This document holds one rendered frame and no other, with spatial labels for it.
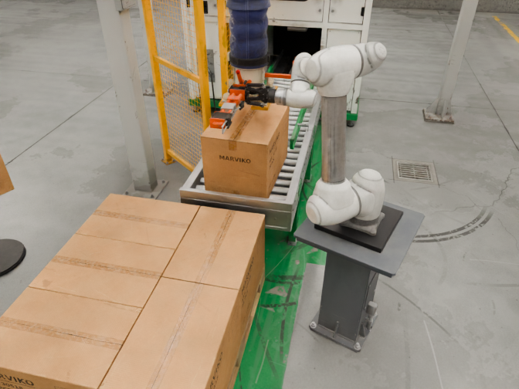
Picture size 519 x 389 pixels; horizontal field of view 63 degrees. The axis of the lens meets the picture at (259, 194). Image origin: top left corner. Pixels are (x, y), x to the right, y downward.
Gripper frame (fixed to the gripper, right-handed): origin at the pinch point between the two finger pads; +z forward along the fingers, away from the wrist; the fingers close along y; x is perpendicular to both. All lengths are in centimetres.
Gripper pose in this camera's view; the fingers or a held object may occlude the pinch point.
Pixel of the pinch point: (239, 93)
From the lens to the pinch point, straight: 233.4
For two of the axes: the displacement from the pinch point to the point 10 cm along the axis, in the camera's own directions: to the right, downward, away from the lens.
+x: 2.1, -5.6, 8.0
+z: -9.8, -1.2, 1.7
